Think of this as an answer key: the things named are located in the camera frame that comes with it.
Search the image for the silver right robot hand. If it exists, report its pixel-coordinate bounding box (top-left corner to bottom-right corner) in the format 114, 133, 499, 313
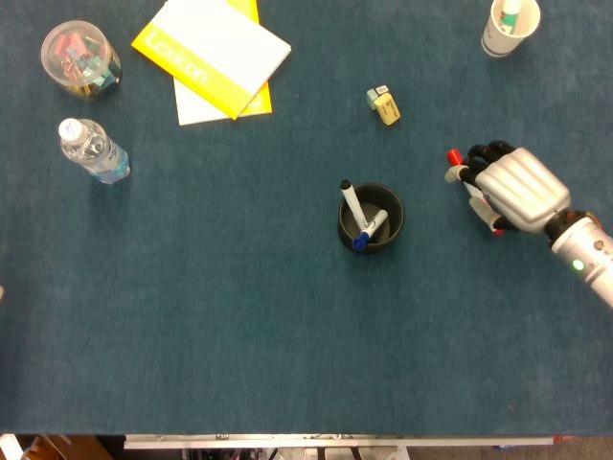
443, 140, 571, 239

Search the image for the red capped white marker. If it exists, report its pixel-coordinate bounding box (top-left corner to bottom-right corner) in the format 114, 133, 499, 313
446, 149, 507, 239

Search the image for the blue capped white marker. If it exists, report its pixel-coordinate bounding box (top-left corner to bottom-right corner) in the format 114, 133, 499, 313
352, 209, 390, 252

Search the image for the black capped white marker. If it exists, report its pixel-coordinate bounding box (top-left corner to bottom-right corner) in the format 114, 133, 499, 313
339, 179, 369, 230

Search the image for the black mesh pen cup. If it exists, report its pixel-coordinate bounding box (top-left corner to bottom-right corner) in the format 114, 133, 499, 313
337, 181, 406, 255

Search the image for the white paper cup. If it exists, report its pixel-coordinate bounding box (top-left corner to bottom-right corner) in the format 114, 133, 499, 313
481, 0, 542, 59

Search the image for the yellow eraser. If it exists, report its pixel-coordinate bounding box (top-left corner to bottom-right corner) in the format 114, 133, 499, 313
373, 93, 403, 127

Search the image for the brown box under table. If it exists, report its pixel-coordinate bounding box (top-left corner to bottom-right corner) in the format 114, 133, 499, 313
18, 434, 115, 460

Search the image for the clear plastic water bottle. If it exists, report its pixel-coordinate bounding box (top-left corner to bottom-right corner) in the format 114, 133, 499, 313
58, 117, 131, 185

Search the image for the white green glue stick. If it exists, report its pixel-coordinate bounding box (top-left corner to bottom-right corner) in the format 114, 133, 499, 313
497, 0, 524, 35

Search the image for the small green eraser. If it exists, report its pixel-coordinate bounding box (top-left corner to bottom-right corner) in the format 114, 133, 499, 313
366, 84, 390, 110

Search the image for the blue felt table cover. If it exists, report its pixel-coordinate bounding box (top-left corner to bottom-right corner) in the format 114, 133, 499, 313
0, 0, 613, 437

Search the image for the clear jar of binder clips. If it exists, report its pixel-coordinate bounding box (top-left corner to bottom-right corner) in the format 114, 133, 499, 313
39, 19, 124, 102

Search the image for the yellow white Lexicon notebook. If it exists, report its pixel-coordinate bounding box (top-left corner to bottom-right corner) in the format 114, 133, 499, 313
130, 0, 292, 121

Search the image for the metal table frame edge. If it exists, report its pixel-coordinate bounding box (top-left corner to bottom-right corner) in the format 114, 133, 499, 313
123, 433, 555, 451

